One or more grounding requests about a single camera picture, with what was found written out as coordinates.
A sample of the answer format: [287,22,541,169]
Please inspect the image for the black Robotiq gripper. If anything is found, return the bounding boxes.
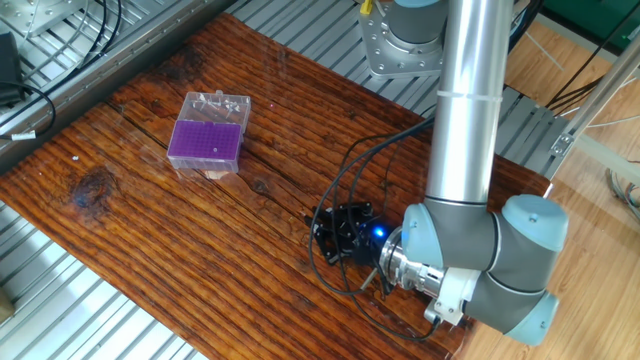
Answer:
[304,200,393,270]

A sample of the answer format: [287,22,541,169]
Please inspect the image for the purple pipette tip box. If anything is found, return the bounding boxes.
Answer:
[166,89,252,175]

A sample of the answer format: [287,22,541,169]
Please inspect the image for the wood grain table board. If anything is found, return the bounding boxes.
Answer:
[0,12,552,360]

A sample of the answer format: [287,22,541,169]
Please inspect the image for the silver perforated metal plate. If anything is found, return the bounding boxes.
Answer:
[0,0,90,39]

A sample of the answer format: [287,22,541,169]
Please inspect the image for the black power adapter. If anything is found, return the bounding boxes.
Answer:
[0,31,25,107]

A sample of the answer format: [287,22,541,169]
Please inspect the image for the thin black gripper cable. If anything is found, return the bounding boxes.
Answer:
[329,119,436,301]

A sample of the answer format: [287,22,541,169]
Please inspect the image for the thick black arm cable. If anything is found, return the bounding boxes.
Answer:
[307,114,444,344]

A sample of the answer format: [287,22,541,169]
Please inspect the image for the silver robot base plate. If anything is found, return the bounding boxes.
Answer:
[357,0,449,80]

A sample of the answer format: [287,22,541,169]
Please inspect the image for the aluminium edge rail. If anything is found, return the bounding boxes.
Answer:
[0,0,237,175]

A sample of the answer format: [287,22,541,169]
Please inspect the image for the grey cable coil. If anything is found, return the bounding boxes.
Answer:
[604,167,640,224]

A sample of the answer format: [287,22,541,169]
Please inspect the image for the aluminium frame post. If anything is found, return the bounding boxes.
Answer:
[548,34,640,159]

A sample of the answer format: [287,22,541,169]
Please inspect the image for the black floor cable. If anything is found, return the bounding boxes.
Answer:
[548,9,640,114]

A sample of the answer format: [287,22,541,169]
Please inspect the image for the black cable with white label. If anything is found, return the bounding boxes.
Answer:
[0,81,57,143]

